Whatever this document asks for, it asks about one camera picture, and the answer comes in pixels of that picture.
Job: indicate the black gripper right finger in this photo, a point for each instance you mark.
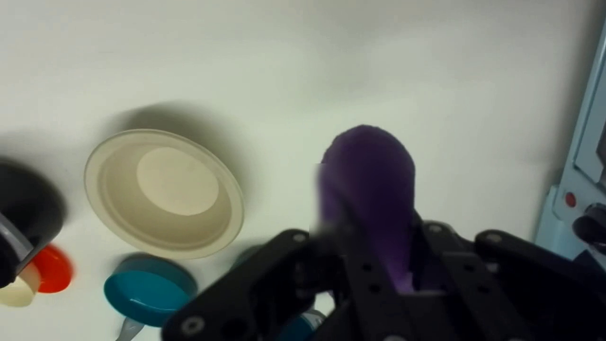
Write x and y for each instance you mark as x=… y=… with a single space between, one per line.
x=503 y=291

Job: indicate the white bowl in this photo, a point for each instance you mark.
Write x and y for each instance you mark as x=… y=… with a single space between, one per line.
x=164 y=192

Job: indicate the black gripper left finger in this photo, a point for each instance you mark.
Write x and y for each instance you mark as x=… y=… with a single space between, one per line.
x=303 y=291

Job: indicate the small cream and red plate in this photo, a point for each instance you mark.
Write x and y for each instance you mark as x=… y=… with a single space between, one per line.
x=43 y=275

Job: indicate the teal toy pot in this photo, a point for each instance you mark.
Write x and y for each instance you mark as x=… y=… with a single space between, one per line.
x=301 y=327

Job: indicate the light blue toaster oven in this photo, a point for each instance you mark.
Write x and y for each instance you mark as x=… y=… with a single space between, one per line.
x=579 y=171

